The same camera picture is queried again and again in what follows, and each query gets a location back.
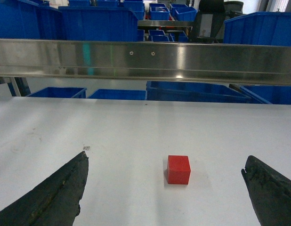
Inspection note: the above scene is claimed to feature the blue bin below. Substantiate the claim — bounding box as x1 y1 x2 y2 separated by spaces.
27 87 87 98
88 89 147 100
146 81 251 104

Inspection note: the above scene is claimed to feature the blue bin below middle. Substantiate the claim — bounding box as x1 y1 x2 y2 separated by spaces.
88 89 147 100

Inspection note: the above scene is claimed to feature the stainless steel shelf rack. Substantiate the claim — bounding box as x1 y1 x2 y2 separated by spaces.
0 39 291 86

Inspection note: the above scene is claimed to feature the blue bin below right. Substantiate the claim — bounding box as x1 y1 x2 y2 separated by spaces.
146 81 251 104

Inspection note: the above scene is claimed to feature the black office chair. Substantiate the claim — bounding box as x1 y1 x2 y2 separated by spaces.
188 0 244 44

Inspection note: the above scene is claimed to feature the red magnetic cube block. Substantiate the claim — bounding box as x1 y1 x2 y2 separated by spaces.
167 155 191 185

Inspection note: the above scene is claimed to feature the blue bin below left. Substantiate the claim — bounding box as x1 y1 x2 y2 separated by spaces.
27 87 87 98

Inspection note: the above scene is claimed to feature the large blue bin left shelf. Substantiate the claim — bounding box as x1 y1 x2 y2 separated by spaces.
0 0 65 40

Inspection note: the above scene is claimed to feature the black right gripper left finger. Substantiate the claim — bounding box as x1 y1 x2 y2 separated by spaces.
0 152 89 226

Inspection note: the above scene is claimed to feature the large blue bin centre shelf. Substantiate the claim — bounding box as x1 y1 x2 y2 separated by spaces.
58 6 138 42

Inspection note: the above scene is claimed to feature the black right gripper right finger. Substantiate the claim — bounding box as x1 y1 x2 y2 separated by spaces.
241 155 291 226

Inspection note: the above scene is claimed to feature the large blue bin shelf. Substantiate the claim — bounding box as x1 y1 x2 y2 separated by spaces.
0 0 65 40
223 12 291 47
58 6 138 42

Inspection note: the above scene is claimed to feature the large blue bin right shelf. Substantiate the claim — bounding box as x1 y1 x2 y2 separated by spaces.
223 12 291 47

